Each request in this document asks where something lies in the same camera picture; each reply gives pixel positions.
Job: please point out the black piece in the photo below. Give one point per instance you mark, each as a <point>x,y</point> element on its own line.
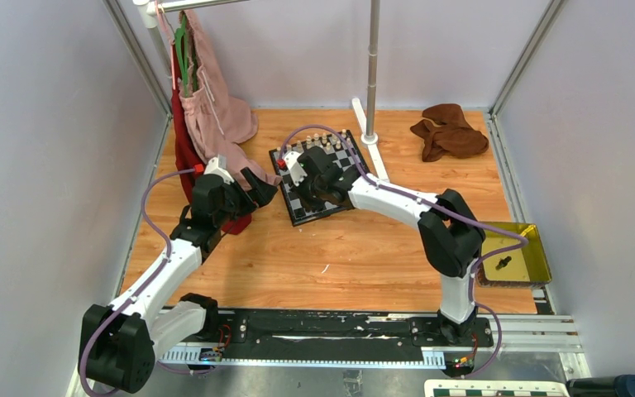
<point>503,262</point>

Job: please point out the dark blue object corner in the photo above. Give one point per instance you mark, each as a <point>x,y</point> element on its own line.
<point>612,386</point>

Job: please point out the green clothes hanger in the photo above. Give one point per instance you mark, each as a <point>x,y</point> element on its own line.
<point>181,45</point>

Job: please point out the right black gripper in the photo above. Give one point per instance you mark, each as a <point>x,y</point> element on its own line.
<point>312,206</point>

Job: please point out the black white chessboard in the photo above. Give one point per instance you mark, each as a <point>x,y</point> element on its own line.
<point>339,155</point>

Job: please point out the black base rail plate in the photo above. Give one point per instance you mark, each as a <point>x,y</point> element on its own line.
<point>333,338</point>

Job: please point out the pink hanging garment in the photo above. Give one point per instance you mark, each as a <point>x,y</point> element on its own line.
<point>217,122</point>

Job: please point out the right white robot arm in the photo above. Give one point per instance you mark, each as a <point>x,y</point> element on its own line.
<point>451,236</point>

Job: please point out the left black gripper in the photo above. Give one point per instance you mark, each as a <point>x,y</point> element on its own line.
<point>258,194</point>

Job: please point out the yellow transparent tray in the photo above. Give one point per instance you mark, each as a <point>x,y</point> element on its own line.
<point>529,267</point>

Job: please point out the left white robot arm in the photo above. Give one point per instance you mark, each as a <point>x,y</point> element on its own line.
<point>121,342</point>

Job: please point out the brown cloth pile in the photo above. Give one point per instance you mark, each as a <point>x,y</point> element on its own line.
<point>445,131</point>

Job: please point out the red hanging garment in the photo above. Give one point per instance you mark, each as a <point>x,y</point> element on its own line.
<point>185,153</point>

